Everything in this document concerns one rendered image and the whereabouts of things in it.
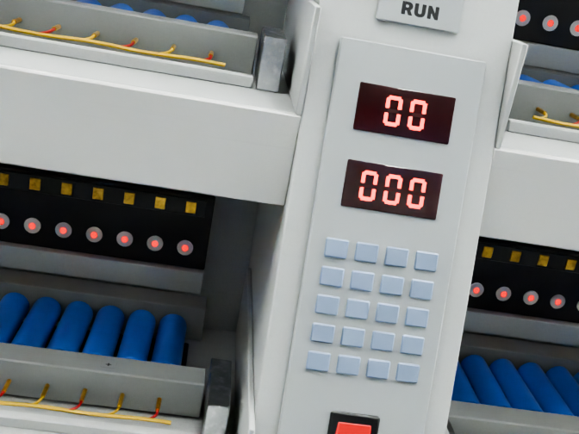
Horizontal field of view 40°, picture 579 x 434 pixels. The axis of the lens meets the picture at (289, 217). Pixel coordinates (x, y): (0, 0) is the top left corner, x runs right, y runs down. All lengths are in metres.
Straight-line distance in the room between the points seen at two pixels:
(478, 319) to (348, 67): 0.27
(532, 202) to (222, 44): 0.18
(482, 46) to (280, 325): 0.16
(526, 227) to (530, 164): 0.03
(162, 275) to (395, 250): 0.22
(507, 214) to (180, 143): 0.16
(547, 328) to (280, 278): 0.28
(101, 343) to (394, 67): 0.24
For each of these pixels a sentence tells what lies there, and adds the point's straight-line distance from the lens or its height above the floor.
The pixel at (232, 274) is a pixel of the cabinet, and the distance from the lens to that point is 0.57.
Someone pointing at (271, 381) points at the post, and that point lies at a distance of 0.38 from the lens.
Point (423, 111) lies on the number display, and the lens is 0.38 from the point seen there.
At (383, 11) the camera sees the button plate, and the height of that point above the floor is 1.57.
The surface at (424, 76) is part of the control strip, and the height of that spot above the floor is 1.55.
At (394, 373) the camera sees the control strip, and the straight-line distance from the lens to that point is 0.39.
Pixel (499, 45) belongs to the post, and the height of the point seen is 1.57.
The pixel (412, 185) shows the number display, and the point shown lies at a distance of 0.37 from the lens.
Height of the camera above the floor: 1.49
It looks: 3 degrees down
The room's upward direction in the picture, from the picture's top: 9 degrees clockwise
